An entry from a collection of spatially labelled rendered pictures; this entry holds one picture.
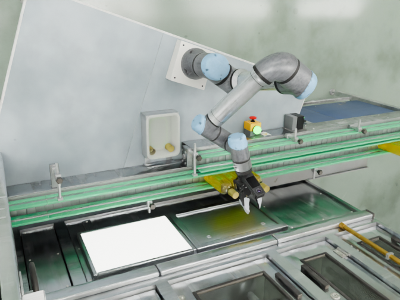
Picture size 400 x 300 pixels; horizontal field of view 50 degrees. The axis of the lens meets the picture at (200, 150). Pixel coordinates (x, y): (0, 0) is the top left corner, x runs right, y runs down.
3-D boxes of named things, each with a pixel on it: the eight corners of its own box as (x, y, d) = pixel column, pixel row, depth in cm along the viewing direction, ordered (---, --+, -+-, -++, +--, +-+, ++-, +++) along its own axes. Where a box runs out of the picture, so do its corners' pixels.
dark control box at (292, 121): (283, 127, 252) (291, 130, 245) (284, 113, 249) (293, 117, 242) (294, 125, 255) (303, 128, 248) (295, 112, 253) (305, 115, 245)
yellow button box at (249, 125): (243, 132, 240) (250, 136, 234) (243, 119, 238) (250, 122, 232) (253, 131, 243) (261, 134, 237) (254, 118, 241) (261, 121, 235)
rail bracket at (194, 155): (186, 171, 216) (196, 180, 205) (186, 139, 210) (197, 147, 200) (191, 169, 217) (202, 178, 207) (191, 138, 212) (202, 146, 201)
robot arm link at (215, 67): (201, 46, 197) (216, 47, 186) (221, 62, 204) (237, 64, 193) (188, 69, 197) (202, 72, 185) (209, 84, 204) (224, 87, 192)
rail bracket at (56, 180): (49, 185, 198) (56, 206, 179) (44, 151, 192) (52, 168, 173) (59, 183, 200) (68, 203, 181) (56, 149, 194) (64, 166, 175)
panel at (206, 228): (77, 238, 191) (94, 281, 162) (76, 232, 190) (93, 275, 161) (249, 200, 228) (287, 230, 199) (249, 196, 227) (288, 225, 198)
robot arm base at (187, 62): (184, 44, 204) (194, 44, 195) (211, 52, 211) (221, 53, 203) (177, 75, 206) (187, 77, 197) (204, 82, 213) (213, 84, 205)
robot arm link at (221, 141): (213, 122, 184) (225, 128, 175) (231, 133, 190) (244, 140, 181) (203, 137, 184) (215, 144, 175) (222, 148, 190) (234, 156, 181)
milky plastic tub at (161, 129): (141, 155, 217) (147, 160, 210) (140, 112, 209) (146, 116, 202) (173, 150, 224) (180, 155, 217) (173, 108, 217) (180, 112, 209)
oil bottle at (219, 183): (203, 180, 223) (223, 196, 205) (203, 169, 221) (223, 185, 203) (213, 177, 225) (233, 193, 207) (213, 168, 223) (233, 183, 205)
